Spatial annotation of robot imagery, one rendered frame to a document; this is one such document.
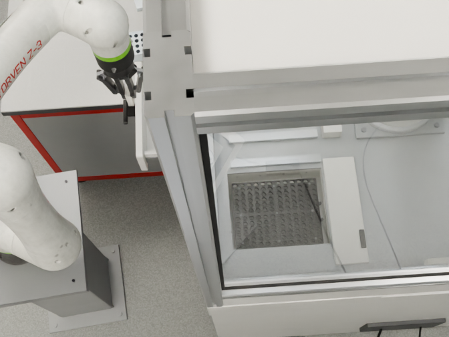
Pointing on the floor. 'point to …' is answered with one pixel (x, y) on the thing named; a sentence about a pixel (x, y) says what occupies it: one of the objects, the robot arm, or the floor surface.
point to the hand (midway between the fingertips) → (129, 96)
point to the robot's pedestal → (95, 273)
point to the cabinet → (333, 319)
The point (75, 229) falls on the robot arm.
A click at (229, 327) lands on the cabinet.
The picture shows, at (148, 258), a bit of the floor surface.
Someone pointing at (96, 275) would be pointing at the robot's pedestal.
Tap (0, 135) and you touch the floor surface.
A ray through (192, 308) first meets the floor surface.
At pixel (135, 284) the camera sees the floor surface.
